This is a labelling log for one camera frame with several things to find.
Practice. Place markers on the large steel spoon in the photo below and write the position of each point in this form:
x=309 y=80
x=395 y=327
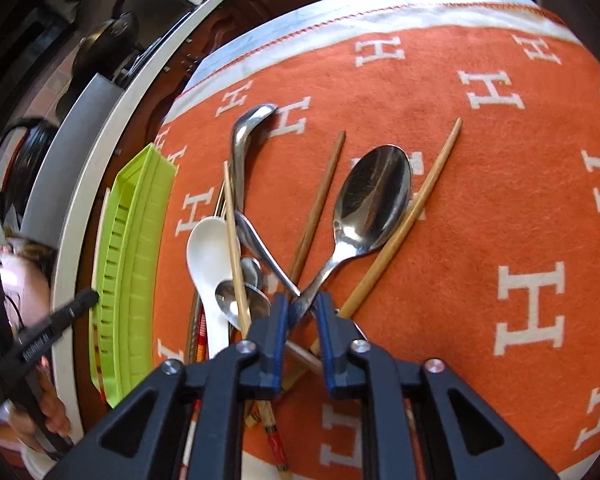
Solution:
x=375 y=200

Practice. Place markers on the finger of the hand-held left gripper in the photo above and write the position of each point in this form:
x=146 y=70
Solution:
x=75 y=306

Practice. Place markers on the green plastic utensil tray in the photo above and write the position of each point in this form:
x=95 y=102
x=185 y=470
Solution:
x=130 y=260

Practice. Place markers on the light wooden chopstick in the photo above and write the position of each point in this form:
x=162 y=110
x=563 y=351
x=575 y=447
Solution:
x=235 y=250
x=410 y=220

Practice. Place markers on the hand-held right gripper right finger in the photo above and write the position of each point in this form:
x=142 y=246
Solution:
x=326 y=342

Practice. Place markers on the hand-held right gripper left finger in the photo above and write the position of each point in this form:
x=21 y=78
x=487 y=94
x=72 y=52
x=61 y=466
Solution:
x=278 y=332

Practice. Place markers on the black wok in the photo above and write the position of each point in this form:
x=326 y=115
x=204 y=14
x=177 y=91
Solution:
x=105 y=35

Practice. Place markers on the white ceramic spoon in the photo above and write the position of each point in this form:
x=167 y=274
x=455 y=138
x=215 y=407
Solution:
x=207 y=260

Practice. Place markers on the orange letter-print blanket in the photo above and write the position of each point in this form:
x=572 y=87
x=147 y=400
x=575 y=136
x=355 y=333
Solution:
x=480 y=185

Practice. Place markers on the small steel spoon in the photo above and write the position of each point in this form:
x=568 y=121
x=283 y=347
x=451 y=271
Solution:
x=232 y=304

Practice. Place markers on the dark brown wooden chopstick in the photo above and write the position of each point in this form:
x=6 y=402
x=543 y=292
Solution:
x=305 y=360
x=320 y=210

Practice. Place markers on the person's left hand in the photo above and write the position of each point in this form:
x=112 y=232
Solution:
x=55 y=410

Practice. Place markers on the pink cloth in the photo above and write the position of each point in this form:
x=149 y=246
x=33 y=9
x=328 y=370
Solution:
x=22 y=280

